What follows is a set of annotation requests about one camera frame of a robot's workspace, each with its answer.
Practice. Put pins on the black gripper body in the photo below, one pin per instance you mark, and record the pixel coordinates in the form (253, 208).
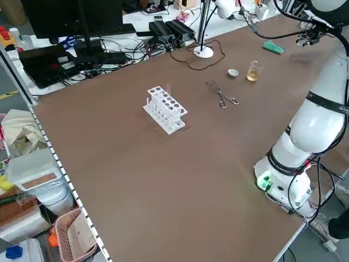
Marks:
(313, 37)

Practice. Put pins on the small clear glass beaker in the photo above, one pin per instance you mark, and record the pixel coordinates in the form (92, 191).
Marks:
(300, 41)

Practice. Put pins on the clear glass test tube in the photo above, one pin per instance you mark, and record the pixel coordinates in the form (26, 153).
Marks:
(168, 88)

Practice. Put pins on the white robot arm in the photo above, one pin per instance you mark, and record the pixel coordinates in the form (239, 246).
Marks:
(313, 128)

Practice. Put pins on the small white box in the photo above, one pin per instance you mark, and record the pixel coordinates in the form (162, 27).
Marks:
(261, 11)

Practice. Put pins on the glass beaker with amber liquid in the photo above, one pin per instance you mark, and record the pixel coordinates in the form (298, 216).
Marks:
(252, 77)

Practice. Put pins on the metal crucible tongs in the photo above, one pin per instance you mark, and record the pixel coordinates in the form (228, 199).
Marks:
(219, 92)

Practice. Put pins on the pink patterned packet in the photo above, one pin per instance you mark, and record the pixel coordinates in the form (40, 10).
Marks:
(183, 16)

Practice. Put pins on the black power supply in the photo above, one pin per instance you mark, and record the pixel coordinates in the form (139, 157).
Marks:
(161, 27)
(180, 27)

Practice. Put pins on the white test tube rack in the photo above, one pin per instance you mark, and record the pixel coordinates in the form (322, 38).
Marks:
(174, 127)

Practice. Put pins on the person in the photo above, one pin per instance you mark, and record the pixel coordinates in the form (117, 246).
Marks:
(338, 226)

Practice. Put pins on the black keyboard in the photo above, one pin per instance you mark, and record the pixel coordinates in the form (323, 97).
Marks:
(114, 29)

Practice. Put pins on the white power adapter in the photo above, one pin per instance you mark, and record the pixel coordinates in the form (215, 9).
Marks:
(330, 245)

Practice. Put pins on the black monitor with stand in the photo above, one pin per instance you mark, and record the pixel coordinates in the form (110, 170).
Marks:
(54, 16)

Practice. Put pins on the black electronics box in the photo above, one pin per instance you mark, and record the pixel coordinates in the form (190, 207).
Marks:
(43, 65)

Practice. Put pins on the clear plastic bottle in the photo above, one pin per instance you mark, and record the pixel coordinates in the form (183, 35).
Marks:
(27, 42)
(15, 35)

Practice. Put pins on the beige cloth bag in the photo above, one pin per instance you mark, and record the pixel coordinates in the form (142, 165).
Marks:
(21, 128)

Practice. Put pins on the red emergency stop button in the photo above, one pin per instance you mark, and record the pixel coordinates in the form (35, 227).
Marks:
(4, 34)

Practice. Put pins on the white lidded plastic bin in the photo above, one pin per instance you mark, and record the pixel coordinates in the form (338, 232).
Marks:
(35, 174)

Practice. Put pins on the pink plastic basket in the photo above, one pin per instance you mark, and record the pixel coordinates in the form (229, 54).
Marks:
(65, 237)

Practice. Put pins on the orange ball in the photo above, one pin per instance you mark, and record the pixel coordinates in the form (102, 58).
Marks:
(53, 240)

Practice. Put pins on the yellow toy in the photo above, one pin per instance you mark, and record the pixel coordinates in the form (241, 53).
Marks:
(5, 183)

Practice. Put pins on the brown wicker basket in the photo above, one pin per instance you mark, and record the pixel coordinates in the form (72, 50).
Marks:
(16, 208)

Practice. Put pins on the clear jug with blue cap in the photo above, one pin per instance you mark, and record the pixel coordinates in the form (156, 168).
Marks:
(13, 252)

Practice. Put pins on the aluminium frame post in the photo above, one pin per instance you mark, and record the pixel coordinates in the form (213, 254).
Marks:
(203, 19)
(16, 76)

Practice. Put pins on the aluminium table edge rail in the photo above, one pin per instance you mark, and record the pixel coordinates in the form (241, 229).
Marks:
(68, 185)

